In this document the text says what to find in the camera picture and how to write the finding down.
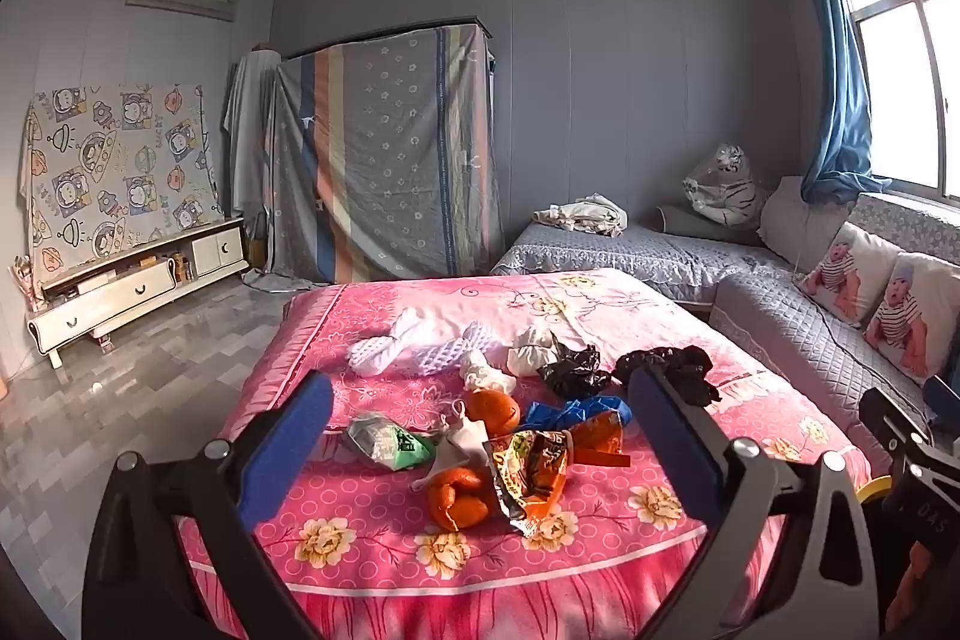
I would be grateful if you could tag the white foam net sleeve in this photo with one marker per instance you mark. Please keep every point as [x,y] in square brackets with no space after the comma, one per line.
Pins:
[469,347]

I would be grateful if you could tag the white foam net bundle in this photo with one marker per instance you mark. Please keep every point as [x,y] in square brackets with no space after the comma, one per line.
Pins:
[390,340]

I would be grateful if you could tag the green snack packet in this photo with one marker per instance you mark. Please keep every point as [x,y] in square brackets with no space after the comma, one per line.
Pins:
[386,441]

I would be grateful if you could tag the orange peel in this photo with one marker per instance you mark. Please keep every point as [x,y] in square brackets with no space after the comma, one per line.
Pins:
[495,411]
[459,497]

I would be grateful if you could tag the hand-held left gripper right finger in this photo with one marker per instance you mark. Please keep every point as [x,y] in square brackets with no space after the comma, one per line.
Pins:
[675,437]

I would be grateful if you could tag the white TV cabinet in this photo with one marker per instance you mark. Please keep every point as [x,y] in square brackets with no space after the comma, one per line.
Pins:
[112,302]

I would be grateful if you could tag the yellow rimmed bin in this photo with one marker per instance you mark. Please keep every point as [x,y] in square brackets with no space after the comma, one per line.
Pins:
[876,491]

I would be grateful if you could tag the grey quilted cushion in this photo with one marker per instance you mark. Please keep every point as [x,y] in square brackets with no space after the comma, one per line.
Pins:
[799,220]

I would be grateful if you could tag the window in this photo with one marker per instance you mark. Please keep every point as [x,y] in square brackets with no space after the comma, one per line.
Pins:
[907,70]

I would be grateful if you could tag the small white tissue wad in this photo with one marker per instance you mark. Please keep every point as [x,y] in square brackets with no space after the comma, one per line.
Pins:
[480,374]

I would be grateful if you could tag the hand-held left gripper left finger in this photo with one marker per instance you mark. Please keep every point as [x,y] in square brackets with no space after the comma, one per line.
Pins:
[289,452]

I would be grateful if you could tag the small black plastic bag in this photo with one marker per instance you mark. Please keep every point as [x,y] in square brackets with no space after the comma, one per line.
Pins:
[574,374]

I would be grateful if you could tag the large black plastic bag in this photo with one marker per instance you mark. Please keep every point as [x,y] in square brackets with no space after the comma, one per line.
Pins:
[675,366]

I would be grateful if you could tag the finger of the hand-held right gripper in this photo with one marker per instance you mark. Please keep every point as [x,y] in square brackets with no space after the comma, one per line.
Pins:
[896,426]

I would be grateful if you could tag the grey hanging cloth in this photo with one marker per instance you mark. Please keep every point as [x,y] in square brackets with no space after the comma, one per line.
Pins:
[247,138]

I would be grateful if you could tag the grey quilted sofa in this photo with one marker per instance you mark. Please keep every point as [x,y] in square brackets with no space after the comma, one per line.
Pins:
[787,325]

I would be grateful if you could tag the orange plastic wrapper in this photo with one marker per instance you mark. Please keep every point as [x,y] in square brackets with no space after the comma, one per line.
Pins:
[600,441]

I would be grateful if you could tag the cartoon printed cloth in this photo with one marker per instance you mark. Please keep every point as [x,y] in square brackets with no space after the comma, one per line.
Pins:
[112,175]

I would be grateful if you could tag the blue plastic bag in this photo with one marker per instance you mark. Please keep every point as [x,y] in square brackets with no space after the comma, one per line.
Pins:
[562,413]

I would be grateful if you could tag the pink floral bedspread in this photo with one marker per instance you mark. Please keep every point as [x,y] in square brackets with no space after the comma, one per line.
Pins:
[420,535]

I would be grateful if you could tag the beige cloth pile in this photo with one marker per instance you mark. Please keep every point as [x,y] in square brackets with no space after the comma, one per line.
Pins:
[585,216]

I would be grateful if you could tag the baby print pillow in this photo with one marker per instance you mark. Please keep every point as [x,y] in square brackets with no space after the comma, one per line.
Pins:
[911,317]
[844,272]

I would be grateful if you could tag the grey bolster pillow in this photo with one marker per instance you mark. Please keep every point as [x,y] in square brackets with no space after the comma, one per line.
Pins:
[690,224]

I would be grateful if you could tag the striped grey wardrobe cover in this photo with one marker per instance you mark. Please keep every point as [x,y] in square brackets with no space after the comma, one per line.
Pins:
[382,160]

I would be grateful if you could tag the orange foil snack wrapper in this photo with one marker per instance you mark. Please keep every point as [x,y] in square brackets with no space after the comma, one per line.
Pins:
[529,475]

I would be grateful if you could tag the white tiger plush toy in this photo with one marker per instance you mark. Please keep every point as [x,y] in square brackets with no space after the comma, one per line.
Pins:
[731,190]

